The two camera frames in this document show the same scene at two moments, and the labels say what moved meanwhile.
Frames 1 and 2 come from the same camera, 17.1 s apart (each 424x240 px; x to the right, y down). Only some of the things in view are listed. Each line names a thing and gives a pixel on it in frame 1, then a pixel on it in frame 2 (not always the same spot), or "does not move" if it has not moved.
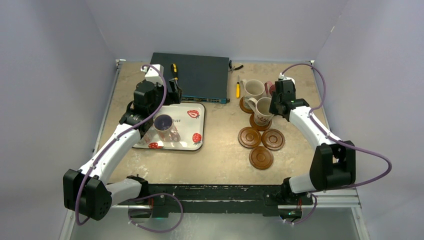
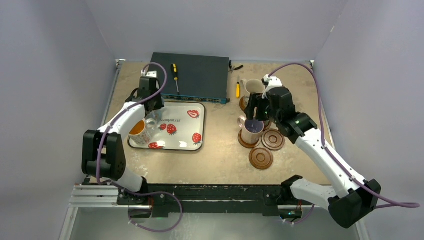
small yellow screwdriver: x=238 y=88 does not move
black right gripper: x=278 y=108 -> x=253 y=104
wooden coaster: x=273 y=139 does not move
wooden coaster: x=249 y=137 does not move
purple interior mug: x=165 y=128 -> x=252 y=129
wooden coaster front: x=261 y=157 does not move
